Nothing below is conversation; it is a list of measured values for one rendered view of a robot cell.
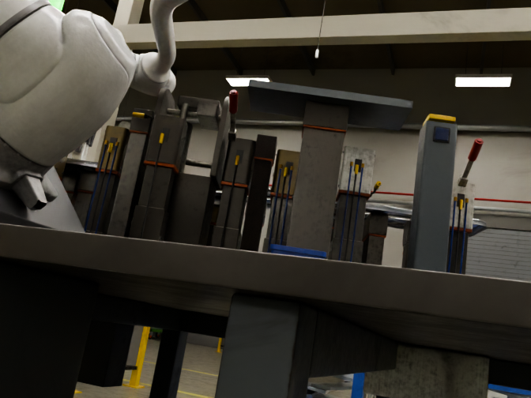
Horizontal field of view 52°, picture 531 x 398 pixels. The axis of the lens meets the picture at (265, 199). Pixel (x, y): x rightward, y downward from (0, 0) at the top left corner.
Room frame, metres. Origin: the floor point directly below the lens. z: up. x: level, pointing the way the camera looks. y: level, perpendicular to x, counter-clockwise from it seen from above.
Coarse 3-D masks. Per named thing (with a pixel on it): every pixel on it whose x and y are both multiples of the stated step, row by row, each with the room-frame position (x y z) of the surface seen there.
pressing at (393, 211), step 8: (72, 160) 1.46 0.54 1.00; (80, 160) 1.46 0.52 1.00; (72, 168) 1.57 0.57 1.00; (80, 168) 1.55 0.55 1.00; (88, 168) 1.53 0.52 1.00; (216, 200) 1.64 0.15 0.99; (368, 208) 1.47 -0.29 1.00; (376, 208) 1.42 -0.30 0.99; (384, 208) 1.42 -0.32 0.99; (392, 208) 1.42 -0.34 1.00; (400, 208) 1.42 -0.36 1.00; (400, 216) 1.49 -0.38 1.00; (408, 216) 1.49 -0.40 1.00; (392, 224) 1.60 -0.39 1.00; (400, 224) 1.59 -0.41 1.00; (480, 224) 1.41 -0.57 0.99; (472, 232) 1.54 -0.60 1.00
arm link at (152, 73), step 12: (156, 0) 1.27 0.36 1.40; (168, 0) 1.24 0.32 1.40; (180, 0) 1.24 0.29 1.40; (156, 12) 1.30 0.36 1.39; (168, 12) 1.30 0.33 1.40; (156, 24) 1.36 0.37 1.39; (168, 24) 1.36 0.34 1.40; (156, 36) 1.42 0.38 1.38; (168, 36) 1.41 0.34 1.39; (168, 48) 1.46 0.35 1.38; (144, 60) 1.57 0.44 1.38; (156, 60) 1.55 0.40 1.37; (168, 60) 1.52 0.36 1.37; (144, 72) 1.58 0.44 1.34; (156, 72) 1.58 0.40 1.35; (168, 72) 1.62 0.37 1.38; (132, 84) 1.63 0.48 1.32; (144, 84) 1.62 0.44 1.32; (156, 84) 1.62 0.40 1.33; (168, 84) 1.66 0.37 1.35
